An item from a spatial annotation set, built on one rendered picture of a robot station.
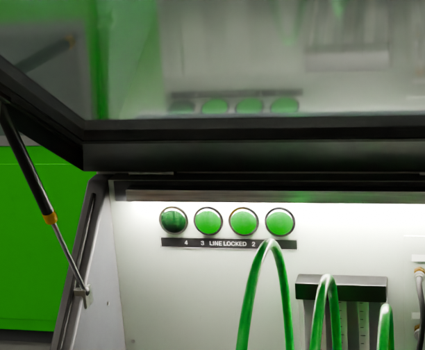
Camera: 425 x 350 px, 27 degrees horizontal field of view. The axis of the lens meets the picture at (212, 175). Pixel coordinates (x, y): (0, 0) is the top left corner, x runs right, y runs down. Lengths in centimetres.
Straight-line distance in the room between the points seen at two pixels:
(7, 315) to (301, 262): 290
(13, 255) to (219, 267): 266
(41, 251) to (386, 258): 274
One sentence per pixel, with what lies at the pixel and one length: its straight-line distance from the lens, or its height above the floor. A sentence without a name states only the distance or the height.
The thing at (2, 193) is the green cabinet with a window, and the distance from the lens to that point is 399.
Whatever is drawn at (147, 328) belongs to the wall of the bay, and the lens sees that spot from 156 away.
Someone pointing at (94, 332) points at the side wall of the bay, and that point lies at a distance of 144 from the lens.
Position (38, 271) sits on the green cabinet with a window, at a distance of 405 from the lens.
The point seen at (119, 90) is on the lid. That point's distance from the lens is 111.
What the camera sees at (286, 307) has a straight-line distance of 137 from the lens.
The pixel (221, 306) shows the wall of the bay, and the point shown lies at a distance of 150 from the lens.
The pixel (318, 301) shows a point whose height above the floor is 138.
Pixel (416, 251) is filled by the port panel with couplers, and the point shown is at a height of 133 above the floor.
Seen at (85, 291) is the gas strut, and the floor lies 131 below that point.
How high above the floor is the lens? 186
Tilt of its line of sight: 16 degrees down
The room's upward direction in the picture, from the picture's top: 4 degrees counter-clockwise
